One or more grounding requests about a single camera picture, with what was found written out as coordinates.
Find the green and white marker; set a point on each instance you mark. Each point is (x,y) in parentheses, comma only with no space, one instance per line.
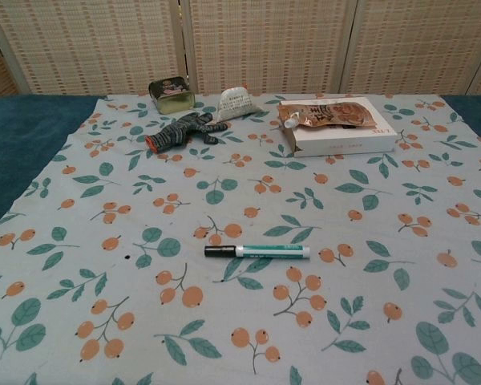
(272,251)

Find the floral fruit print tablecloth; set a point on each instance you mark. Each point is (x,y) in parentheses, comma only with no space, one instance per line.
(240,256)

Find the grey striped knit glove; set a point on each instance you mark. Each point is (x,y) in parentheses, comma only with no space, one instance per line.
(184,129)

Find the white printed plastic packet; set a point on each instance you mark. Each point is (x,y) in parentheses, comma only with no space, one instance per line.
(234,104)

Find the white cardboard box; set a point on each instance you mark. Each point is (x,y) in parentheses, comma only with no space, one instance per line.
(344,140)

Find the brown spouted snack pouch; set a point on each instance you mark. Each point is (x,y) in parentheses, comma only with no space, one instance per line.
(328,114)

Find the dark metal tin box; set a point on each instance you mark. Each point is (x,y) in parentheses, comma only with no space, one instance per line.
(171,94)

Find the woven bamboo folding screen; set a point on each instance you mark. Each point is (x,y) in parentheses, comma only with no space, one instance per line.
(240,46)

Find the teal velvet table cover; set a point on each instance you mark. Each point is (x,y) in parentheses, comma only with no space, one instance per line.
(24,140)

